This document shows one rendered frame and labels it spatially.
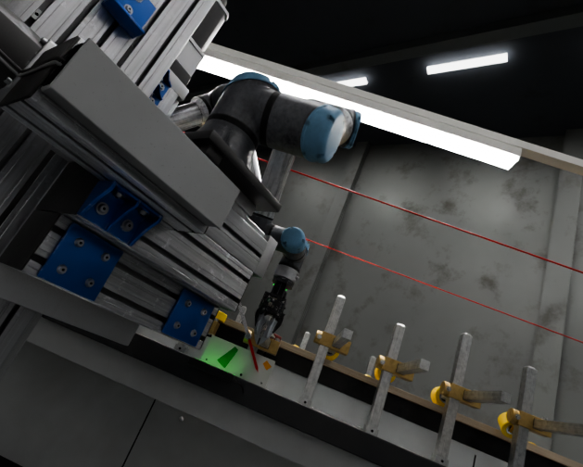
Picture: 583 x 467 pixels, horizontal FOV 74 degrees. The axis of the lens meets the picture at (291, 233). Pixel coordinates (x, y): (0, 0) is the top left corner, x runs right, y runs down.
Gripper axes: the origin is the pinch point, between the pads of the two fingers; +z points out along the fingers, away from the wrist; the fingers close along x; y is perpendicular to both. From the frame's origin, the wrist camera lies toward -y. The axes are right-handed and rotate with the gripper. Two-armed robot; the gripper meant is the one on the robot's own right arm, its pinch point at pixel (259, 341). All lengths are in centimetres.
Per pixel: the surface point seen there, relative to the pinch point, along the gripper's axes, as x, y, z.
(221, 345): -15.3, -26.0, 3.9
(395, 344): 46, -26, -21
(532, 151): 97, -55, -160
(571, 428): 98, -6, -12
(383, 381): 45, -27, -7
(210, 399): -10.9, -28.8, 22.4
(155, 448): -27, -49, 47
